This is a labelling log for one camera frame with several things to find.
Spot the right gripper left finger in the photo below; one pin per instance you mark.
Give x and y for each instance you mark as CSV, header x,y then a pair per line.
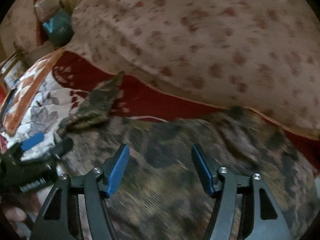
x,y
59,217

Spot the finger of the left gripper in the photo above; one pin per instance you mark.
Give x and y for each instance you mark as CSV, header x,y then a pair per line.
x,y
19,148
53,154

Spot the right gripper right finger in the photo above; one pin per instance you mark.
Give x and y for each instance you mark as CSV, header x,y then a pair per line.
x,y
261,216

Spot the dark floral patterned garment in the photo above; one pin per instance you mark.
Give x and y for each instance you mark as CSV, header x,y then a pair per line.
x,y
160,195

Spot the person's right hand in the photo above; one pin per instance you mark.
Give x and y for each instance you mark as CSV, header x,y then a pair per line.
x,y
14,214

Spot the red white floral bedspread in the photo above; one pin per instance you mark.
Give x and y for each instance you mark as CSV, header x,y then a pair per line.
x,y
56,85

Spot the teal plastic bag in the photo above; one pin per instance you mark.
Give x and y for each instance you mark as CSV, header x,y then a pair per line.
x,y
59,28

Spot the pink floral pillow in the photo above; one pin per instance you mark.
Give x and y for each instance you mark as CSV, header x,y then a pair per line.
x,y
258,54

